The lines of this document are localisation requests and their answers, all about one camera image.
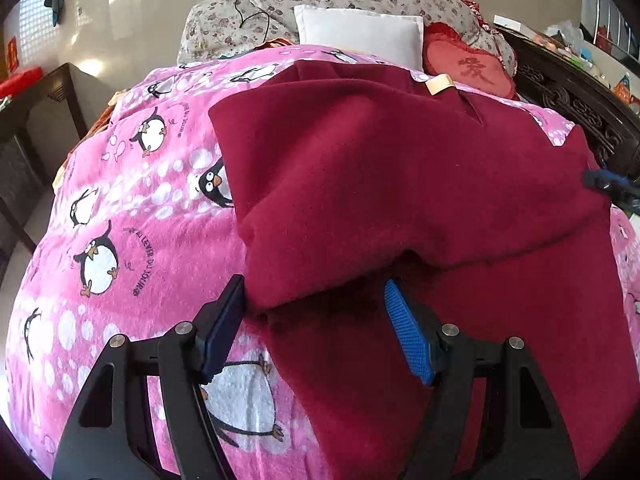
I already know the dark red fleece garment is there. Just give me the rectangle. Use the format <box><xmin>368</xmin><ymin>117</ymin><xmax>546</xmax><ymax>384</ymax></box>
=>
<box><xmin>209</xmin><ymin>61</ymin><xmax>639</xmax><ymax>479</ymax></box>

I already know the dark carved wooden headboard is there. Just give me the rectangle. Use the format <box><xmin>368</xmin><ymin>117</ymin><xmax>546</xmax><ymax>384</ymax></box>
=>
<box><xmin>500</xmin><ymin>28</ymin><xmax>640</xmax><ymax>181</ymax></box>

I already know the pink penguin blanket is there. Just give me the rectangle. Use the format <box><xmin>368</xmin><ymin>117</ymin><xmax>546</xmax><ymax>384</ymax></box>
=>
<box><xmin>6</xmin><ymin>47</ymin><xmax>638</xmax><ymax>479</ymax></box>

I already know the red heart cushion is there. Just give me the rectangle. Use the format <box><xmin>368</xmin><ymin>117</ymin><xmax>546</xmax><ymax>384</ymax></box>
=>
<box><xmin>423</xmin><ymin>22</ymin><xmax>516</xmax><ymax>99</ymax></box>

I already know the white square pillow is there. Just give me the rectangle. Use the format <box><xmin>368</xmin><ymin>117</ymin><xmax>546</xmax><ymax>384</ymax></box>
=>
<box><xmin>294</xmin><ymin>4</ymin><xmax>424</xmax><ymax>70</ymax></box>

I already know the floral quilt pillow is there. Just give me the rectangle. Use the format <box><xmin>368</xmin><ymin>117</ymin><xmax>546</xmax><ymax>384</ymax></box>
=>
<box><xmin>177</xmin><ymin>0</ymin><xmax>518</xmax><ymax>76</ymax></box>

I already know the dark wooden table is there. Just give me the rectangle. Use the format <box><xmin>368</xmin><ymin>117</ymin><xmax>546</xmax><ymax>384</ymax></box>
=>
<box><xmin>1</xmin><ymin>63</ymin><xmax>115</xmax><ymax>252</ymax></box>

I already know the red box on table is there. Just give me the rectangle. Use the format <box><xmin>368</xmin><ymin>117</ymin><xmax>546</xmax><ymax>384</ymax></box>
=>
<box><xmin>0</xmin><ymin>66</ymin><xmax>43</xmax><ymax>99</ymax></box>

